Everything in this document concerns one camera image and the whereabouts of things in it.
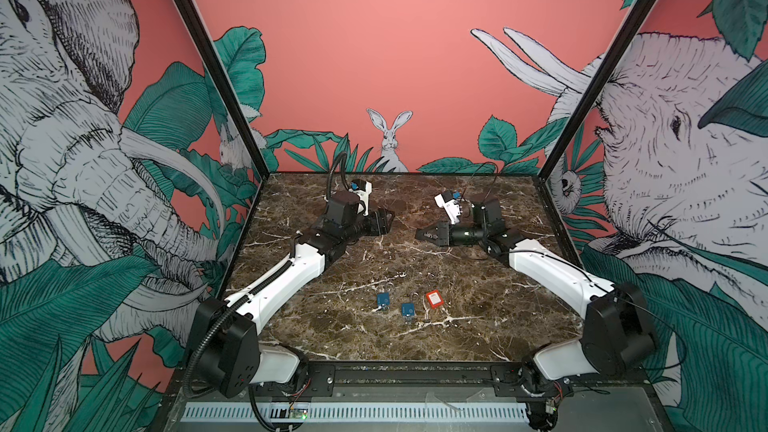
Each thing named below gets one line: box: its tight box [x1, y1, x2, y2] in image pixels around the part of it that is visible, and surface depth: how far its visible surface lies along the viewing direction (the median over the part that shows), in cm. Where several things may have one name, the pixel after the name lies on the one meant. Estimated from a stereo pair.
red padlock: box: [426, 289, 445, 309], surface depth 88 cm
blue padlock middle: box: [402, 303, 415, 323], surface depth 86 cm
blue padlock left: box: [377, 292, 391, 306], surface depth 89 cm
